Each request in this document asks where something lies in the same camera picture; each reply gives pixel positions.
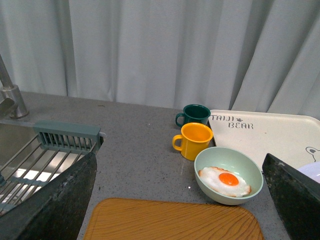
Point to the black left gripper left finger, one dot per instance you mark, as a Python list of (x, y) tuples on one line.
[(57, 210)]

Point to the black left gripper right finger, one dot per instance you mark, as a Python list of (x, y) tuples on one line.
[(296, 198)]

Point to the white round plate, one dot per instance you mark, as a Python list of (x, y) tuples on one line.
[(311, 170)]

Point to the cream bear serving tray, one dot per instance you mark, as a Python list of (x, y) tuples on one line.
[(294, 139)]

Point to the wooden cutting board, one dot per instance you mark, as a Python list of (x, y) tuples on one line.
[(135, 219)]

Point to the green sink drying rack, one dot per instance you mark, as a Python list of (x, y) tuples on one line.
[(32, 155)]

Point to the fake fried egg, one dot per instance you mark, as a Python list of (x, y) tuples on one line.
[(224, 182)]

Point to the light green bowl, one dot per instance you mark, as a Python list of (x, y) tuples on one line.
[(233, 161)]

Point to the yellow mug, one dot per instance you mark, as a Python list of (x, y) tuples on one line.
[(193, 138)]

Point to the steel faucet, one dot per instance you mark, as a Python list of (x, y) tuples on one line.
[(13, 104)]

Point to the dark green mug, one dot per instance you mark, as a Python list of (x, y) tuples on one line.
[(193, 113)]

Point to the grey white curtain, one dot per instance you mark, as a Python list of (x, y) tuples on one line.
[(241, 55)]

